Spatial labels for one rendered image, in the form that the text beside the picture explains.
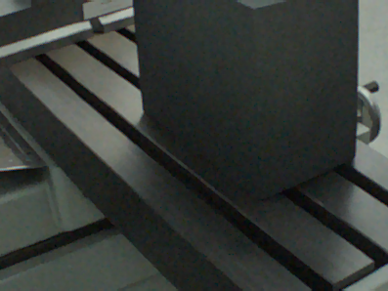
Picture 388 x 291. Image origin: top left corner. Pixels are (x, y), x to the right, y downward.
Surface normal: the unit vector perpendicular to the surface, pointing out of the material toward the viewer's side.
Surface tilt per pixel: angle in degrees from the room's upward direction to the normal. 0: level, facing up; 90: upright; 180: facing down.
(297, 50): 90
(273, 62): 90
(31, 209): 90
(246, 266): 0
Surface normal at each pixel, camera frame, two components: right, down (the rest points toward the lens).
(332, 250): -0.06, -0.86
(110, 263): 0.55, 0.40
